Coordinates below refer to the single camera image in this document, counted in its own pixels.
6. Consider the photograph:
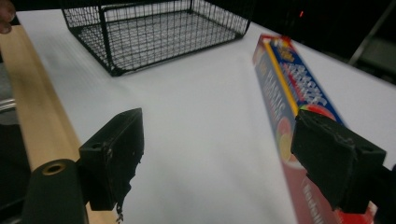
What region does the blue and red wrap box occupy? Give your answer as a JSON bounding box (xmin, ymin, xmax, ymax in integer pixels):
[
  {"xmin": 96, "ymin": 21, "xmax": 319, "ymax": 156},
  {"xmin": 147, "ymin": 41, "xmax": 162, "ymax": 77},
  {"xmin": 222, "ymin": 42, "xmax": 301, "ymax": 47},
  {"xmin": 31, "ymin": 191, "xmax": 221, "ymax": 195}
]
[{"xmin": 251, "ymin": 33, "xmax": 378, "ymax": 224}]

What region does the grey metal stand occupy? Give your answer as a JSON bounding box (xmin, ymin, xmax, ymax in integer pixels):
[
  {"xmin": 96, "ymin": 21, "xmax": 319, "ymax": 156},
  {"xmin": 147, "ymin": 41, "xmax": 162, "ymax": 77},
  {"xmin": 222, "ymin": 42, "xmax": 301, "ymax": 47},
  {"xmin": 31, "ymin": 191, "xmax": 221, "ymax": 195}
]
[{"xmin": 347, "ymin": 0, "xmax": 396, "ymax": 67}]

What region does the black wire basket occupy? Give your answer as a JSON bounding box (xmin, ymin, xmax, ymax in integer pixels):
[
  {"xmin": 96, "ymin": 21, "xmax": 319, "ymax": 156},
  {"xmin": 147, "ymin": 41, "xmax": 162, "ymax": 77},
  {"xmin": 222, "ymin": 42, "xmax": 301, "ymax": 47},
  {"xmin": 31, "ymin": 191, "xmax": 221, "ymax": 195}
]
[{"xmin": 60, "ymin": 0, "xmax": 252, "ymax": 77}]

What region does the light wooden table edge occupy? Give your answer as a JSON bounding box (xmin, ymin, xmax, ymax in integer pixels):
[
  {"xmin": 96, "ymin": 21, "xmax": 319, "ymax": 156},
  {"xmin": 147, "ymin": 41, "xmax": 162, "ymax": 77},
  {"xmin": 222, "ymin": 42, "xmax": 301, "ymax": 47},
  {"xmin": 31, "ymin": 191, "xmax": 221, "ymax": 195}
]
[{"xmin": 0, "ymin": 24, "xmax": 120, "ymax": 224}]

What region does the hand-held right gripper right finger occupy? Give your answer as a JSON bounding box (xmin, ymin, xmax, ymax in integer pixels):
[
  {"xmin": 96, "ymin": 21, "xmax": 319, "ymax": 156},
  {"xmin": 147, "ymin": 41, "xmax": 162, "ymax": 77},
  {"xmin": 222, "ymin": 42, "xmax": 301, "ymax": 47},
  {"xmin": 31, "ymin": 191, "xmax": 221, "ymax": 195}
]
[{"xmin": 290, "ymin": 109, "xmax": 388, "ymax": 215}]

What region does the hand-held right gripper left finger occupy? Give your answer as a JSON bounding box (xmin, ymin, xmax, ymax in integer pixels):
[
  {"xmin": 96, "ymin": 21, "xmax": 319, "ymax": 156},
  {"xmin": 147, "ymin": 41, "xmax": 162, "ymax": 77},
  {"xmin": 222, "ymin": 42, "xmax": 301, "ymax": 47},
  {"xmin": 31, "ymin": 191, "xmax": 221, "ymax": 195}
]
[{"xmin": 78, "ymin": 107, "xmax": 145, "ymax": 224}]

